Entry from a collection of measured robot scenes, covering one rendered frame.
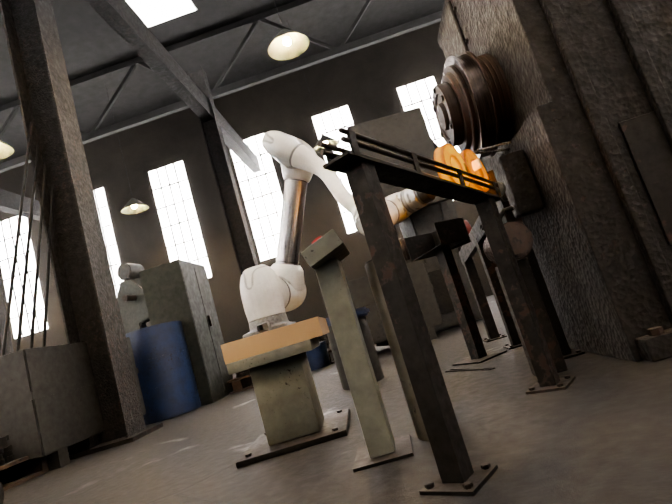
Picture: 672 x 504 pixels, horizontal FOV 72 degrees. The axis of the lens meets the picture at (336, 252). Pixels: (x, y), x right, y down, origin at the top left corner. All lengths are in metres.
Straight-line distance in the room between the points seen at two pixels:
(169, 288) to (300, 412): 3.46
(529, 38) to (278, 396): 1.54
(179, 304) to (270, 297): 3.25
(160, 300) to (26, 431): 1.89
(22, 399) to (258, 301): 2.29
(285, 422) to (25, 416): 2.31
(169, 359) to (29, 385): 1.44
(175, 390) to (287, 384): 3.07
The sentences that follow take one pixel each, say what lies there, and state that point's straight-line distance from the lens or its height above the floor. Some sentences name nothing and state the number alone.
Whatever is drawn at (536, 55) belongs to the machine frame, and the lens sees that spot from 1.83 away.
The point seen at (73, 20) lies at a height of 7.60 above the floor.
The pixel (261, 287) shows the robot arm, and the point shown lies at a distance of 1.84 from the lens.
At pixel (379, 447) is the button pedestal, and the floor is 0.03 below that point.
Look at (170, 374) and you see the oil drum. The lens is 4.80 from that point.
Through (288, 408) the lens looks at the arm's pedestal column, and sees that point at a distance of 1.82.
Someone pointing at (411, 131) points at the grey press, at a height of 2.05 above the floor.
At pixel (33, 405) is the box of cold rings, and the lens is 3.76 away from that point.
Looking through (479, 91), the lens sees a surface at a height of 1.09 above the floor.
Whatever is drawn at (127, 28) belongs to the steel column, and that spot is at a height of 4.99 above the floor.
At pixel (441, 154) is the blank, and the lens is 1.43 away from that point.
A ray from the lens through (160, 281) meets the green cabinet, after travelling 5.14.
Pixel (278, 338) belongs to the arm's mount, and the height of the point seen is 0.39.
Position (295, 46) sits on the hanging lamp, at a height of 4.39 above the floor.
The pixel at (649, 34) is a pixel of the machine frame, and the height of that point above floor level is 0.98.
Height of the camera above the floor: 0.37
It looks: 9 degrees up
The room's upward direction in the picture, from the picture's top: 17 degrees counter-clockwise
